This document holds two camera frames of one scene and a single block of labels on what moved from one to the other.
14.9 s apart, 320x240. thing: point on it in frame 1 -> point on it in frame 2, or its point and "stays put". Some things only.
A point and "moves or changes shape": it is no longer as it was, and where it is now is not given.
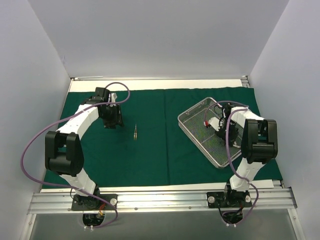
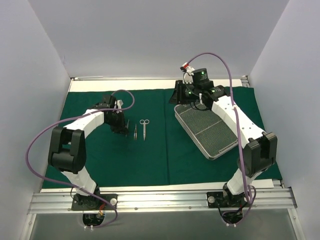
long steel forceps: [135, 132] stays put
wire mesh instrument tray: [194, 123] moves or changes shape
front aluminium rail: [273, 200] stays put
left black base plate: [93, 202] stays put
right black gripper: [227, 138] -> [179, 92]
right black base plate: [228, 199] stays put
